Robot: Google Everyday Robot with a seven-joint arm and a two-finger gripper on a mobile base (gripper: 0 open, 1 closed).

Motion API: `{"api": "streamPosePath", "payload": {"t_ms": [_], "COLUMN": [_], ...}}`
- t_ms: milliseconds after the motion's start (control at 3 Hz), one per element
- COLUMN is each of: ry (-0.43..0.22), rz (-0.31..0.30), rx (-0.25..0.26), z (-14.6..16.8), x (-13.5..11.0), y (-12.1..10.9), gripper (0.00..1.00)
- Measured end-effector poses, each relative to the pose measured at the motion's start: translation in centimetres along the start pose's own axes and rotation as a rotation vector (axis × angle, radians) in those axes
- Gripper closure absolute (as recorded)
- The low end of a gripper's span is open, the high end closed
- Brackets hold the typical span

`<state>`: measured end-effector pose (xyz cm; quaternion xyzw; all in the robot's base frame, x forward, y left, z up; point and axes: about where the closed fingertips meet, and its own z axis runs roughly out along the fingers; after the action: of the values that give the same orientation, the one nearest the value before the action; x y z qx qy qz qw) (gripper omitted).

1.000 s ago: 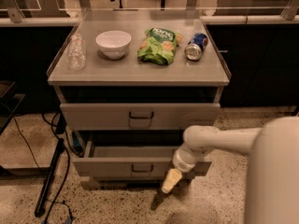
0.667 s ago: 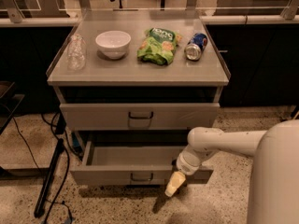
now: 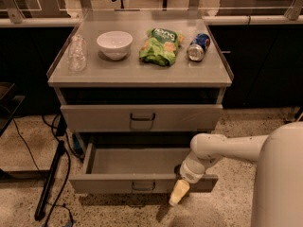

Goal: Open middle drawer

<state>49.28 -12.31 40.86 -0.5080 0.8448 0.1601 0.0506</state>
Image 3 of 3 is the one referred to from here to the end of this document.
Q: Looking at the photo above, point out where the blue soda can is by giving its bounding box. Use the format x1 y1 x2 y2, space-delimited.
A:
187 33 210 61

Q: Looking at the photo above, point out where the grey drawer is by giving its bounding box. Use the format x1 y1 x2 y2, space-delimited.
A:
61 104 223 132
68 142 220 195

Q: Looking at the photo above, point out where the clear plastic bottle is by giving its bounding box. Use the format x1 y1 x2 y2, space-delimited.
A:
68 35 87 72

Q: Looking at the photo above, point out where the white ceramic bowl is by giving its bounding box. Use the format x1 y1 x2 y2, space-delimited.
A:
97 31 133 61

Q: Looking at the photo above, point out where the grey drawer cabinet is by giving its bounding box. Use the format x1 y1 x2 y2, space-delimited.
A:
48 10 233 148

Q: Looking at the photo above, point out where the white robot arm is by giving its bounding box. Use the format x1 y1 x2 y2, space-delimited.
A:
169 121 303 227

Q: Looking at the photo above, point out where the grey top drawer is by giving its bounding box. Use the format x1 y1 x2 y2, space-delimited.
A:
61 104 223 132

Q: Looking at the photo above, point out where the green chip bag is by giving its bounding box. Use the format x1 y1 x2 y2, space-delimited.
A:
139 27 185 67

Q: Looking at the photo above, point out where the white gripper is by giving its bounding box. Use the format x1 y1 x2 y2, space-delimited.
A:
169 151 218 206

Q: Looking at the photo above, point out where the white horizontal rail pipe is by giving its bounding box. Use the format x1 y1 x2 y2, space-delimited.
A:
0 15 303 27

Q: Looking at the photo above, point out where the black floor cable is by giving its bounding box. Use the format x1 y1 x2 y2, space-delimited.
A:
0 104 91 227

